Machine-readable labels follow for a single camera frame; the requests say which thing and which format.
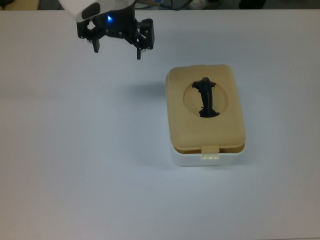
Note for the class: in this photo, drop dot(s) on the white plastic tool case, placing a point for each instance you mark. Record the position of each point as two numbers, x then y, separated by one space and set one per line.
187 160

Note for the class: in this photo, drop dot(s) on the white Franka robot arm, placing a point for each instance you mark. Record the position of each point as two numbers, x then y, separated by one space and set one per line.
75 7

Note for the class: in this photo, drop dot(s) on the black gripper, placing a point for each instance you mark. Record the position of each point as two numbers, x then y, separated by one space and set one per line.
120 25

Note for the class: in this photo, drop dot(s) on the black background object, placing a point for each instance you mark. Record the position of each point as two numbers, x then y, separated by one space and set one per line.
251 3

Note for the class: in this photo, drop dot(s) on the white background cloth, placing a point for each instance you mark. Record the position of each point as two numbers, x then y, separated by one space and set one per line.
203 3

